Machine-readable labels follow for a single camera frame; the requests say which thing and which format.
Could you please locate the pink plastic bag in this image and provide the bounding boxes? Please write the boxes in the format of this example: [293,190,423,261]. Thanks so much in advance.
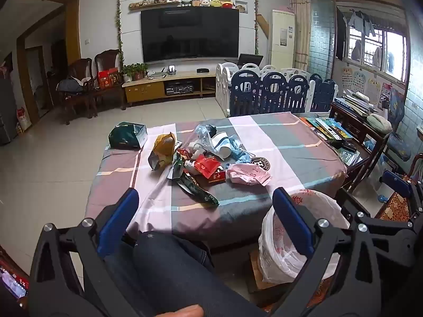
[226,163,272,187]

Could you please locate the red cigarette box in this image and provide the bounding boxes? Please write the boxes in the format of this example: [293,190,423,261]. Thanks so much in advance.
[208,170,227,185]

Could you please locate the red snack packet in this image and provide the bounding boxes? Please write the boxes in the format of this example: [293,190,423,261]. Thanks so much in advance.
[193,155,221,179]

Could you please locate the person's left hand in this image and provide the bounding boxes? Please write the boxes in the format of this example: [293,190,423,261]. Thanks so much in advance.
[155,305,204,317]

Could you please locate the row of wall charts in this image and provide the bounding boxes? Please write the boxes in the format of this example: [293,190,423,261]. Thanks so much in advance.
[340,67,394,106]

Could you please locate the chair with blue cushion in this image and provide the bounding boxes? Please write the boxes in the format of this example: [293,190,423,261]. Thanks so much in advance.
[383,87,415,172]

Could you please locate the potted green plant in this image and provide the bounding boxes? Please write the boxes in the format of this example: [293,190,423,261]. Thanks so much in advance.
[122,63,149,82]

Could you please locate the white standing air conditioner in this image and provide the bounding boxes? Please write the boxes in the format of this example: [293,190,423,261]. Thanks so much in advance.
[271,9,296,71]

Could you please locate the dark wooden chair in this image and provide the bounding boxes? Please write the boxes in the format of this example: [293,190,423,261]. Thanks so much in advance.
[330,101,391,194]

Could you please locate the wooden wall shelf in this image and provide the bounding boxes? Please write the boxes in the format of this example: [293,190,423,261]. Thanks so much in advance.
[129,2,248,13]

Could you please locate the white tissue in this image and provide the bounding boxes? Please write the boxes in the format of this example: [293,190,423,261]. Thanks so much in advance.
[185,143,206,169]

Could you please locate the stack of books and papers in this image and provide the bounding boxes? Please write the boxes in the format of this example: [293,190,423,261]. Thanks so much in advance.
[334,89,379,117]

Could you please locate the wooden television cabinet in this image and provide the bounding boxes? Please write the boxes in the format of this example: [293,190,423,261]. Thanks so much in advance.
[122,72,221,104]

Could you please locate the black audio equipment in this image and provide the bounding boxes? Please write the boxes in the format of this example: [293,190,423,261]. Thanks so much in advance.
[165,84,194,95]

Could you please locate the barred window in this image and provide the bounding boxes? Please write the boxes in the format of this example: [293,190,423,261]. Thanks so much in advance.
[346,23,410,84]

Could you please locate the hanging clothes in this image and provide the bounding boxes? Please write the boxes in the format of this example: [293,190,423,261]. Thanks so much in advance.
[344,10,378,38]

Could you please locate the blue and white playpen fence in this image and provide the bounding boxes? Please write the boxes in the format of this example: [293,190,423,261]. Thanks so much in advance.
[215,61,339,117]

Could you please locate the clear plastic bag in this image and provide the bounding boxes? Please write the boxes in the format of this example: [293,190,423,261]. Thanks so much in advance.
[195,124,219,154]

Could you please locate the dark wooden armchair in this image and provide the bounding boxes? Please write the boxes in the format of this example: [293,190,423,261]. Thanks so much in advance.
[59,57,98,125]
[93,49,128,117]

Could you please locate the green ivy garland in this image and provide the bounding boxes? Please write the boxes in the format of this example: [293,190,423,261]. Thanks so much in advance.
[114,0,125,67]
[252,0,261,55]

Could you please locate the dark bag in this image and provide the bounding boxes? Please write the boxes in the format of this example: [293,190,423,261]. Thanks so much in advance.
[56,77,86,94]

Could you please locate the beige curtain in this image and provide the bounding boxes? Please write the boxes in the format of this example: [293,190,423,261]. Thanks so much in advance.
[287,0,313,72]

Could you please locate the plaid tablecloth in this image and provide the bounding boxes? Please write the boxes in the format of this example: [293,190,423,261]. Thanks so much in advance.
[84,111,347,248]

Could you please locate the black laptop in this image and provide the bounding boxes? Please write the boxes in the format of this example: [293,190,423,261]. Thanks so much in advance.
[237,53,264,68]

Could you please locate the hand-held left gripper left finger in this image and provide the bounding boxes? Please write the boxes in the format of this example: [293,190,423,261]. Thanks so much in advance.
[28,188,140,317]

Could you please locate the colourful printed packet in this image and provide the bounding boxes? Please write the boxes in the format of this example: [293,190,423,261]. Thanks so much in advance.
[0,248,31,306]

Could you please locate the green snack wrapper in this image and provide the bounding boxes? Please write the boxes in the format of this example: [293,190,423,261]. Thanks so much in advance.
[170,161,219,207]

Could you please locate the yellow snack bag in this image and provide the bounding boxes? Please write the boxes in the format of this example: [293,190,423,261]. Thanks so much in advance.
[148,132,177,171]

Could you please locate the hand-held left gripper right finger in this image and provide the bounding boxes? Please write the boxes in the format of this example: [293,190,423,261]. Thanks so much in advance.
[272,187,391,317]

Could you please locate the crumpled blue cloth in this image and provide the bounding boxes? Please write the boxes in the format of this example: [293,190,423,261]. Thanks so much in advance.
[227,135,254,165]

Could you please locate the grey-green cushion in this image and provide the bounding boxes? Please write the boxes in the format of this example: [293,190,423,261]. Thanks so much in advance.
[367,113,393,135]

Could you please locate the green tissue package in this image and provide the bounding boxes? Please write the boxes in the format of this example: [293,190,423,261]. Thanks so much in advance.
[108,122,148,150]

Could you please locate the black television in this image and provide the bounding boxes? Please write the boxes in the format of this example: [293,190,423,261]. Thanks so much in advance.
[141,7,240,63]

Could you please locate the white trash bin with liner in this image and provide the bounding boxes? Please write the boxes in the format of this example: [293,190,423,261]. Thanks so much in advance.
[258,189,351,285]

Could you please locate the row of colourful books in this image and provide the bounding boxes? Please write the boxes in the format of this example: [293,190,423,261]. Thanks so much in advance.
[299,115,355,143]

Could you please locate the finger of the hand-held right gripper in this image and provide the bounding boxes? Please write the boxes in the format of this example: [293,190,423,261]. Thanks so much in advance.
[335,188,416,236]
[381,170,423,227]

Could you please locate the red gift box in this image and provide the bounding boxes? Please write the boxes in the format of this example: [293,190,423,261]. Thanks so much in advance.
[98,68,120,88]

